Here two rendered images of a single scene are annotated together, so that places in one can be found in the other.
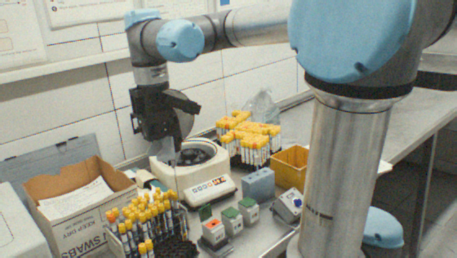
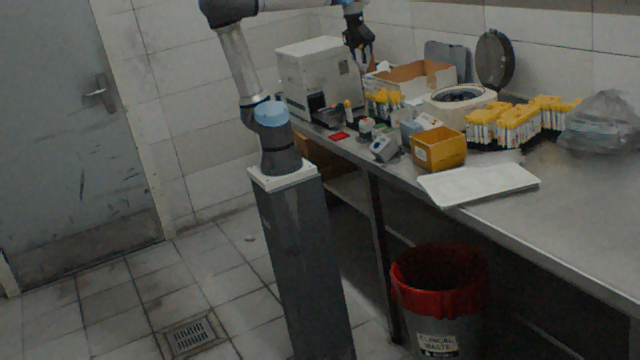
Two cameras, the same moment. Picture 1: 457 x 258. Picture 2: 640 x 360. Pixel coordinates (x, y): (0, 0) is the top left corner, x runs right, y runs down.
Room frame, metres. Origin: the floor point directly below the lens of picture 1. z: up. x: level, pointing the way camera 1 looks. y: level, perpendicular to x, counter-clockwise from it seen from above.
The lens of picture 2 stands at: (1.23, -2.11, 1.69)
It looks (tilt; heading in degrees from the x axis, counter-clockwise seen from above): 23 degrees down; 108
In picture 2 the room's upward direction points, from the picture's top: 11 degrees counter-clockwise
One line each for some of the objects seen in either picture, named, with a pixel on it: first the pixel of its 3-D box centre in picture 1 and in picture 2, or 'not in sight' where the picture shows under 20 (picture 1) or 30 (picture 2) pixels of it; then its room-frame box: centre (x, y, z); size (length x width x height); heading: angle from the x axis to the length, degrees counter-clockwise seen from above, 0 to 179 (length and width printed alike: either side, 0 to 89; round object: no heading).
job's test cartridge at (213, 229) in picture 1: (213, 233); (367, 127); (0.77, 0.05, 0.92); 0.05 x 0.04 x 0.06; 39
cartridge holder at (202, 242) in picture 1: (215, 241); (368, 134); (0.77, 0.05, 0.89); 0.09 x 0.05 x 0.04; 39
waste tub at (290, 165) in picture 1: (297, 169); (438, 149); (1.05, -0.24, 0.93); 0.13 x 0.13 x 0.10; 35
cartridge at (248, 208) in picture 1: (248, 211); (388, 138); (0.86, -0.05, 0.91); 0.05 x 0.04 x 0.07; 39
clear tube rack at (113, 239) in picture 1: (148, 228); (388, 112); (0.82, 0.23, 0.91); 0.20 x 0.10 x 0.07; 129
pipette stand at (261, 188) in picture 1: (258, 189); (412, 135); (0.95, -0.09, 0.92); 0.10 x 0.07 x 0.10; 124
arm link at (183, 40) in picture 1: (179, 39); not in sight; (0.70, 0.07, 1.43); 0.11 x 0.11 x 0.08; 39
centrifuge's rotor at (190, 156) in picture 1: (189, 160); (458, 101); (1.11, 0.13, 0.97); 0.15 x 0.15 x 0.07
